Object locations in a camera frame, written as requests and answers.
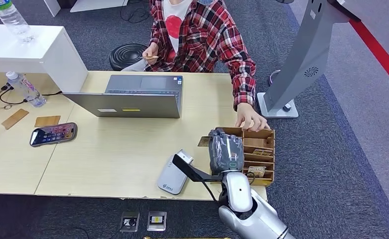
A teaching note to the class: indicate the hotel room key card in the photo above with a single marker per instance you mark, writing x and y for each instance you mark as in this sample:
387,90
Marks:
262,152
257,171

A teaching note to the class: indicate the small clear water bottle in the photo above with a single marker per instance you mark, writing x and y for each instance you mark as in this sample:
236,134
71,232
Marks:
27,89

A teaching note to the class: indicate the closed floor socket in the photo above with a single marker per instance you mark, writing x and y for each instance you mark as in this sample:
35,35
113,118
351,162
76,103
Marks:
157,221

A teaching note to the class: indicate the white furniture panel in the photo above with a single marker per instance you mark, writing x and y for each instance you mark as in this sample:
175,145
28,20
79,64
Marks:
98,5

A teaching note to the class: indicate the black round stool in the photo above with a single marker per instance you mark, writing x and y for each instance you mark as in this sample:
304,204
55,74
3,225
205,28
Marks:
126,56

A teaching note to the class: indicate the grey kiosk stand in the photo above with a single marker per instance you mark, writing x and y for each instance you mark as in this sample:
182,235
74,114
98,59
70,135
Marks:
298,66

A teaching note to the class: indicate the large clear water bottle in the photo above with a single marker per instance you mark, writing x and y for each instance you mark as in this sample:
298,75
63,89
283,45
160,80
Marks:
11,16

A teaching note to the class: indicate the wide wooden card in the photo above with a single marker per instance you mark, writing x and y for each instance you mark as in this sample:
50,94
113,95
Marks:
47,121

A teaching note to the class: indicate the person's right hand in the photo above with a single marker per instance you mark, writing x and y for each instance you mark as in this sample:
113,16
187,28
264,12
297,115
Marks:
149,51

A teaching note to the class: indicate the long wooden card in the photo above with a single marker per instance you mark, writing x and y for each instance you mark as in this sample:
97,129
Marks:
15,118

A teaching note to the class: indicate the smartphone with dark case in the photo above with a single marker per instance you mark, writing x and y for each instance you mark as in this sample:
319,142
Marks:
53,133

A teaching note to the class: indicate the open floor socket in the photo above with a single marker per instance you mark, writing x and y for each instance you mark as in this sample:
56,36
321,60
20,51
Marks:
130,221

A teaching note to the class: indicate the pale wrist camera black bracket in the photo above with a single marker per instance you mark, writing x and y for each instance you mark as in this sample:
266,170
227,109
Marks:
187,170

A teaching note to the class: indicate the wooden compartment card box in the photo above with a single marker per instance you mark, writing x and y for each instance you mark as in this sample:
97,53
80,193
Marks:
258,142

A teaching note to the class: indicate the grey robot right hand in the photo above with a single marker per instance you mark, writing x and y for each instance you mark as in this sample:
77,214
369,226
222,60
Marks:
225,151

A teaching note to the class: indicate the person's left hand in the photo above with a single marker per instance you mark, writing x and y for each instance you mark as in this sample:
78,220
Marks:
248,115

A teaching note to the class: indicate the grey card reader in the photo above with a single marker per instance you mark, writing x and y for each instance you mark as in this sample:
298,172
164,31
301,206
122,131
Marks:
171,181

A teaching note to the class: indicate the grey laptop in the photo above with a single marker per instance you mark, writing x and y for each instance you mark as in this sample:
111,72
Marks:
131,105

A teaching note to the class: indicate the person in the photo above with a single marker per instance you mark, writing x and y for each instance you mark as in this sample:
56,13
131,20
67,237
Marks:
207,33

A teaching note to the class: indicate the white shelf block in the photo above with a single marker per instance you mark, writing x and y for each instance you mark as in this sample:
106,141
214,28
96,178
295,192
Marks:
49,49

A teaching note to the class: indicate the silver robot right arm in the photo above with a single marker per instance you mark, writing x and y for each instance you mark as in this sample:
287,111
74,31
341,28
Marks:
240,194

